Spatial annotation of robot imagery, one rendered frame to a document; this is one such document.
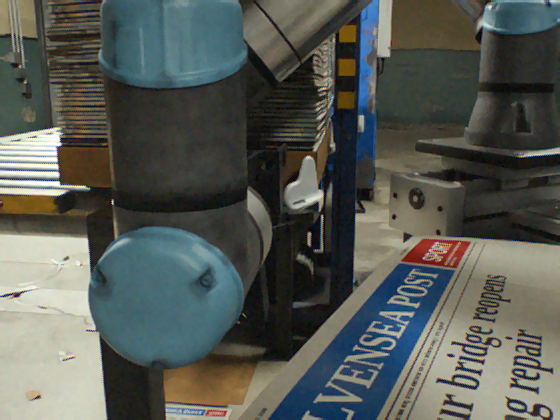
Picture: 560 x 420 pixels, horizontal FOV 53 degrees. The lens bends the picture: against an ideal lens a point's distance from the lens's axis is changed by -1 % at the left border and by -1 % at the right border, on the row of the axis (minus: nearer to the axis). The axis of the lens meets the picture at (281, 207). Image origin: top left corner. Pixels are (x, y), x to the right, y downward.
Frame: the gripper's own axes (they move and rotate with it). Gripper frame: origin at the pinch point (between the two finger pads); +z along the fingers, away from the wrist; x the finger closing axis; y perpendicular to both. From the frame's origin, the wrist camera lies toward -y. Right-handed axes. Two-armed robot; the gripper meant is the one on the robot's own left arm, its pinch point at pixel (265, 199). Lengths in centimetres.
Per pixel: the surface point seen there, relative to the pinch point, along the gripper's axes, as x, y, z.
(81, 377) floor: 74, -79, 90
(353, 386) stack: -9.8, 3.1, -42.7
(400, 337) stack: -11.6, 3.1, -38.8
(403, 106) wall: -86, -39, 868
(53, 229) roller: 22.9, -2.8, -4.2
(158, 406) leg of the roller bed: 10.8, -21.4, -8.0
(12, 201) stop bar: 22.6, 1.9, -11.4
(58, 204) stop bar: 17.9, 1.7, -11.5
